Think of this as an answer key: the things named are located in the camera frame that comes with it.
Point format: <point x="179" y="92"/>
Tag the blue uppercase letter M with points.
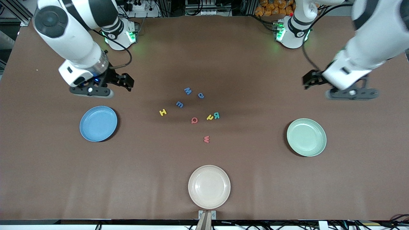
<point x="188" y="91"/>

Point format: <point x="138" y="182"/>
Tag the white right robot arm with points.
<point x="64" y="35"/>

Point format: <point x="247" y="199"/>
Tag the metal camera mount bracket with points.
<point x="207" y="220"/>

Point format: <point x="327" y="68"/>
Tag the red lowercase letter w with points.
<point x="206" y="139"/>

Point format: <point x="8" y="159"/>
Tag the beige plate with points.
<point x="209" y="187"/>

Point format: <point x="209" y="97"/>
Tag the blue lowercase letter a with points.
<point x="200" y="95"/>

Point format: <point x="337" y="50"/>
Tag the red uppercase letter Q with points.
<point x="194" y="120"/>

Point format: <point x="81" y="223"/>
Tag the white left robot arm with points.
<point x="377" y="32"/>

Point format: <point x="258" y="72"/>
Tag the yellow lowercase letter n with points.
<point x="210" y="117"/>

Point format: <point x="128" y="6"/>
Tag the green plate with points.
<point x="306" y="137"/>

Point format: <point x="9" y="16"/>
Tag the white power strip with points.
<point x="140" y="6"/>

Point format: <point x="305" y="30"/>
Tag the yellow uppercase letter I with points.
<point x="163" y="112"/>

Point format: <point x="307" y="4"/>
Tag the blue lowercase letter m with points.
<point x="180" y="104"/>

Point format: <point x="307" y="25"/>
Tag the aluminium frame post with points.
<point x="19" y="14"/>

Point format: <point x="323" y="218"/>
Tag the blue plate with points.
<point x="96" y="127"/>

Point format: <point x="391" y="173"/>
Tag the teal uppercase letter R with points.
<point x="216" y="115"/>

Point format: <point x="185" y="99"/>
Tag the pile of orange objects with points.
<point x="271" y="8"/>

